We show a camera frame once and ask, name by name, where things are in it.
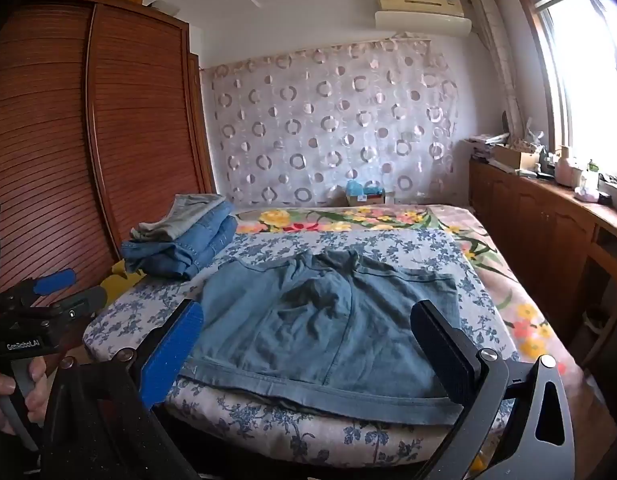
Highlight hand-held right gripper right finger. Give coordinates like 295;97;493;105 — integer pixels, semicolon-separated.
411;300;577;480

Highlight window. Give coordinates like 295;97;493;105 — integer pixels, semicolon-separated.
509;0;617;186

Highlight circle patterned curtain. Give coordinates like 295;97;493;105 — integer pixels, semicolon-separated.
200;35;470;208

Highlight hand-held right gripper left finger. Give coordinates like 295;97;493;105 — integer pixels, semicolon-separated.
43;299;205;480

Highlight stack of papers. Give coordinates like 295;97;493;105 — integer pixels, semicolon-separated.
463;132;510;162

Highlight folded grey pants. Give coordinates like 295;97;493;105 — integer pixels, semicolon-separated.
130;194;230;242

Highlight blue plastic bag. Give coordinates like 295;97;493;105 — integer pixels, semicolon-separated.
345;180;385;198

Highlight brown wooden wardrobe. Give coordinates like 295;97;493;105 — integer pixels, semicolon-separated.
0;0;215;356

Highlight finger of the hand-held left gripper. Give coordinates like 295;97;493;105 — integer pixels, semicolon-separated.
31;268;78;297
51;287;108;320

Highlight wooden side cabinet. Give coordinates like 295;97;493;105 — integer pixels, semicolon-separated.
469;157;617;426

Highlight light blue pants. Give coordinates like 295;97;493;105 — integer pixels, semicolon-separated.
186;249;465;428

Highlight person's left hand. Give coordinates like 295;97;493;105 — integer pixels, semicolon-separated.
0;359;50;435

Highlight blue floral blanket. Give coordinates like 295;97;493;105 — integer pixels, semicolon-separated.
83;227;520;468

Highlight white air conditioner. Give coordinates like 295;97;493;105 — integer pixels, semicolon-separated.
373;0;473;38

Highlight folded blue jeans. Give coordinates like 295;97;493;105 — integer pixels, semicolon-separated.
121;204;238;282

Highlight pink pump bottle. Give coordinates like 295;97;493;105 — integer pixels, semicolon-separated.
553;145;578;187

